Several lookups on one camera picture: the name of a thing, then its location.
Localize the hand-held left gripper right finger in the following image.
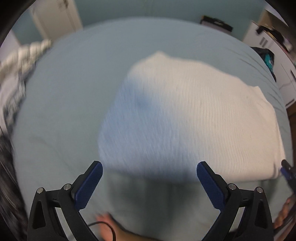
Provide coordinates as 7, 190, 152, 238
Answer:
196, 161, 274, 241

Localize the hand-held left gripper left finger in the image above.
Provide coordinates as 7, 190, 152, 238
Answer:
27, 161, 103, 241

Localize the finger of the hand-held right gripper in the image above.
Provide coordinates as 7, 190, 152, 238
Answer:
280, 159, 296, 184

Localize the cream and blue knit sweater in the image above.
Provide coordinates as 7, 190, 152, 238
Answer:
97, 51, 286, 183

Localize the person's right hand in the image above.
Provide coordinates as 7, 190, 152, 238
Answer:
273, 197, 294, 230

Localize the dark cloth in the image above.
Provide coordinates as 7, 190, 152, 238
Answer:
0, 133, 29, 241

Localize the bed with light blue sheet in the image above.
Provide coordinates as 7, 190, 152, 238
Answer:
9, 17, 290, 241

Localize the teal cloth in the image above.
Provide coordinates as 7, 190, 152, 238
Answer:
265, 54, 274, 70

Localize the black bag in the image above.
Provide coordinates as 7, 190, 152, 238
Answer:
250, 46, 277, 81

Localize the black clothing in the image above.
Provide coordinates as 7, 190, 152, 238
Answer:
257, 25, 293, 50

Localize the white low cabinet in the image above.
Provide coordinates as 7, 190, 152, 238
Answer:
243, 9, 296, 108

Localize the white quilt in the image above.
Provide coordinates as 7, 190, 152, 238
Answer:
0, 39, 52, 135

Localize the black and grey box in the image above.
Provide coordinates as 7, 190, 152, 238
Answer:
200, 15, 233, 33

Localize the white door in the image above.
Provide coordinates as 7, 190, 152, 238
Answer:
29, 0, 83, 39

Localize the black cable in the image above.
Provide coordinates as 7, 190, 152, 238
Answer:
87, 222, 117, 241

